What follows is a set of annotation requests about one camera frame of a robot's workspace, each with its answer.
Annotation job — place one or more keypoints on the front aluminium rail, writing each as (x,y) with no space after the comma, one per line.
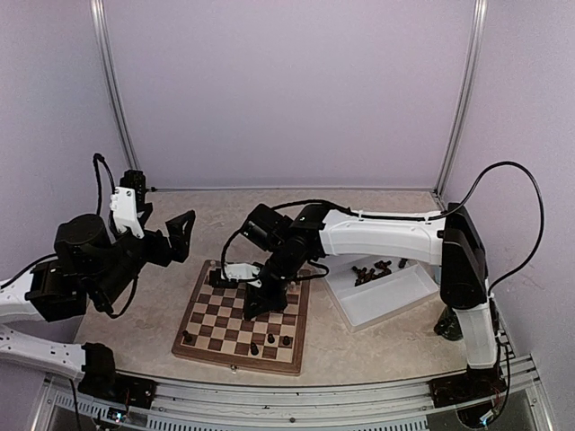
(186,405)

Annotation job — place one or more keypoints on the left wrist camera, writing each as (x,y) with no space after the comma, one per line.
(123,205)

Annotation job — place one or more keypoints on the left aluminium frame post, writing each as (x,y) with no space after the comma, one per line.
(97,9)

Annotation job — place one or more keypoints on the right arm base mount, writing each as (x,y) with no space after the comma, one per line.
(462,388)

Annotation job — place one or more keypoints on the aluminium frame post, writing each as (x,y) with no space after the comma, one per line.
(97,9)
(464,96)

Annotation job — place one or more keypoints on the right aluminium frame post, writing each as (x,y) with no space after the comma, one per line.
(464,96)

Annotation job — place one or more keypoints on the wooden chess board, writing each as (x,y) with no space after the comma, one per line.
(214,316)

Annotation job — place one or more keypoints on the dark green mug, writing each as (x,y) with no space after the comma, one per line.
(448,326)

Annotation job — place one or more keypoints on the white plastic tray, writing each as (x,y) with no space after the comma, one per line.
(369,303)

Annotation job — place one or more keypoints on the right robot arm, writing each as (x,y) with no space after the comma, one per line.
(448,241)

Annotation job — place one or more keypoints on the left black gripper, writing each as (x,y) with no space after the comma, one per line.
(163,255)

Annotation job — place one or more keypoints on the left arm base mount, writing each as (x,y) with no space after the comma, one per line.
(131,391)

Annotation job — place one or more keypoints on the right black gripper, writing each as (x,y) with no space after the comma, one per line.
(276,300)

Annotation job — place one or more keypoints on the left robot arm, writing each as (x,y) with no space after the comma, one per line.
(75,361)

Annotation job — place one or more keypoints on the black chess rook corner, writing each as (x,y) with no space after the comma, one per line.
(187,338)

